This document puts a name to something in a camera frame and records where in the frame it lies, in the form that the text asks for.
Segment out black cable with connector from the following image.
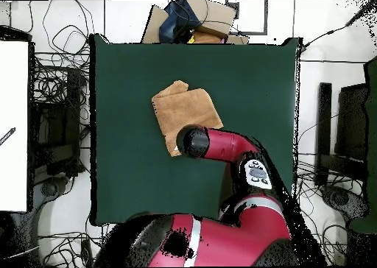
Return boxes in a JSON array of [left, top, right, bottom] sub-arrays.
[[300, 0, 377, 54]]

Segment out blue jeans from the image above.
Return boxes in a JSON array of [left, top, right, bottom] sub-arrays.
[[158, 0, 204, 43]]

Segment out black power strip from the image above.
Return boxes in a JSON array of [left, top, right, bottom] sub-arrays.
[[80, 239, 94, 267]]

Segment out black equipment cart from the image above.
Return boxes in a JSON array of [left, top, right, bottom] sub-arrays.
[[30, 67, 89, 177]]

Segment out dark green table cloth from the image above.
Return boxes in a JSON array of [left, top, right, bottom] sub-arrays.
[[88, 33, 302, 228]]

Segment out brown cardboard box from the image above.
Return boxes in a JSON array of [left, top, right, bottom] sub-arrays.
[[141, 0, 250, 45]]

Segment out black label strip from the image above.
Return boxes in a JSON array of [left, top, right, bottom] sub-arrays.
[[0, 127, 16, 147]]

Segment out tan terry towel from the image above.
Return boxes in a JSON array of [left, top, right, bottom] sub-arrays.
[[151, 80, 224, 158]]

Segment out brown folded garment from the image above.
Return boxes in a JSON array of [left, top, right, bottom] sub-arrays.
[[190, 29, 228, 44]]

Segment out black cable bundle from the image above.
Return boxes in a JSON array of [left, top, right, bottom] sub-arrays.
[[29, 0, 94, 127], [38, 223, 104, 267], [295, 152, 366, 266]]

